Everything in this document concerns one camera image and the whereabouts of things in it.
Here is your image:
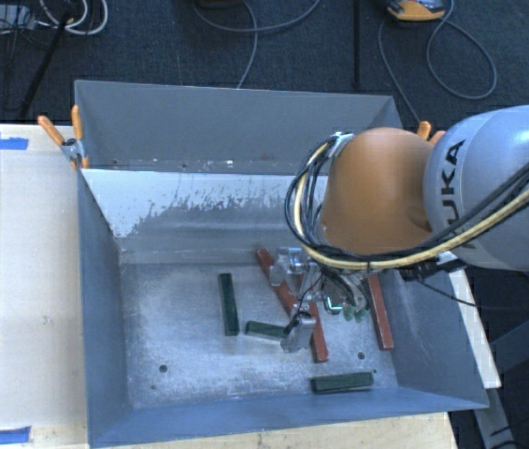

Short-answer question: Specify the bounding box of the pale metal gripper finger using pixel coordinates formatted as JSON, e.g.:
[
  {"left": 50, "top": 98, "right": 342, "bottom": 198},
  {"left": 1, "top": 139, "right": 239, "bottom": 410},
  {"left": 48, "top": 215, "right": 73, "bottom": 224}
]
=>
[
  {"left": 268, "top": 246, "right": 305, "bottom": 288},
  {"left": 279, "top": 311, "right": 318, "bottom": 355}
]

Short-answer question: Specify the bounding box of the grey metal bin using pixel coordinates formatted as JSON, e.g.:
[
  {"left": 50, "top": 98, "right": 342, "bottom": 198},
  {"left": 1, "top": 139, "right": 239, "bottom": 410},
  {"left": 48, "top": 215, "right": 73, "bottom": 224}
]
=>
[{"left": 73, "top": 80, "right": 491, "bottom": 449}]

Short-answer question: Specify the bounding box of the red-brown flat block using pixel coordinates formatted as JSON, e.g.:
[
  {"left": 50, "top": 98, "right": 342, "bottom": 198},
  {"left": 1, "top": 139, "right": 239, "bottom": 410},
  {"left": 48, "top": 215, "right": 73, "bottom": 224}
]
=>
[
  {"left": 307, "top": 299, "right": 331, "bottom": 364},
  {"left": 365, "top": 272, "right": 395, "bottom": 352},
  {"left": 254, "top": 248, "right": 304, "bottom": 318}
]

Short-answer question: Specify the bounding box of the dark green flat block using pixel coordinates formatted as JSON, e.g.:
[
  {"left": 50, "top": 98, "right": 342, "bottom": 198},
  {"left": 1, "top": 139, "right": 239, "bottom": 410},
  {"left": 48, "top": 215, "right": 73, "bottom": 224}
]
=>
[
  {"left": 217, "top": 272, "right": 241, "bottom": 338},
  {"left": 244, "top": 320, "right": 290, "bottom": 341},
  {"left": 309, "top": 370, "right": 375, "bottom": 396}
]

